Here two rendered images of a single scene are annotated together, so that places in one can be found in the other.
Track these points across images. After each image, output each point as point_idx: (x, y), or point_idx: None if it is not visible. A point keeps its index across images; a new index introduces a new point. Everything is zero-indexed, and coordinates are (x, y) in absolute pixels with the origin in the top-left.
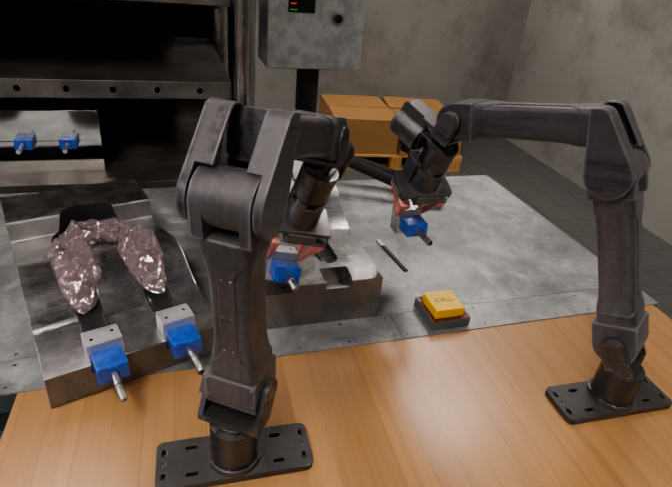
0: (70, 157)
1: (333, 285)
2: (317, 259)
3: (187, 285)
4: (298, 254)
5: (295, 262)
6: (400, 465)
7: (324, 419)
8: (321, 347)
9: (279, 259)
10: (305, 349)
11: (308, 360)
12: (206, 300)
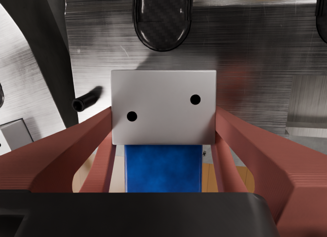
0: None
1: (316, 97)
2: (311, 21)
3: (5, 33)
4: (211, 144)
5: (196, 157)
6: None
7: None
8: (237, 161)
9: (146, 147)
10: (211, 158)
11: (210, 176)
12: (45, 83)
